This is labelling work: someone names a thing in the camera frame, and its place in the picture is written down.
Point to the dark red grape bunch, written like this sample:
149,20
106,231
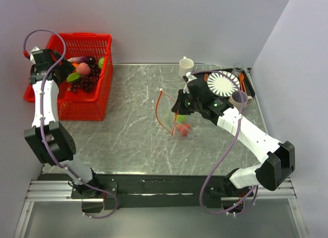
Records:
87,83

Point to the red plastic basket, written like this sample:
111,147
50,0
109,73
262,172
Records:
81,106

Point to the beige mug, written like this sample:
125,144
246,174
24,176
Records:
240,99

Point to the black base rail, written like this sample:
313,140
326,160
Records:
158,191

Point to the pink peach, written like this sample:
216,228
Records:
83,69

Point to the blue striped white plate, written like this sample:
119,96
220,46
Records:
223,83

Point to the purple eggplant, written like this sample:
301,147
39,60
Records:
82,59

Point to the clear zip top bag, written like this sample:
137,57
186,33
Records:
163,107

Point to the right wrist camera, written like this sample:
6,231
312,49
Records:
188,77

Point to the green round fruit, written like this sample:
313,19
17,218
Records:
101,62

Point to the green mango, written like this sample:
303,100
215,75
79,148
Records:
73,77

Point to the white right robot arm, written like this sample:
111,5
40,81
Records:
276,159

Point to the orange plastic fork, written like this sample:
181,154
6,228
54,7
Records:
206,77

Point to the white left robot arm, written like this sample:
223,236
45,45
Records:
49,140

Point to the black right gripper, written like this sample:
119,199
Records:
179,107

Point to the orange plastic spoon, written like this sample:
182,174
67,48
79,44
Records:
242,84

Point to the red yellow apple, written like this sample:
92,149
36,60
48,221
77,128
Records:
183,129

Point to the dark green tray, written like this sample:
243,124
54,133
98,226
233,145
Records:
248,85

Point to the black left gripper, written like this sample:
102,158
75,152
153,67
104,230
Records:
66,69

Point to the clear drinking glass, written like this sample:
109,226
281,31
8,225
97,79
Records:
237,69

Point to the green pear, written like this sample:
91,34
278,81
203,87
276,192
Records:
169,118

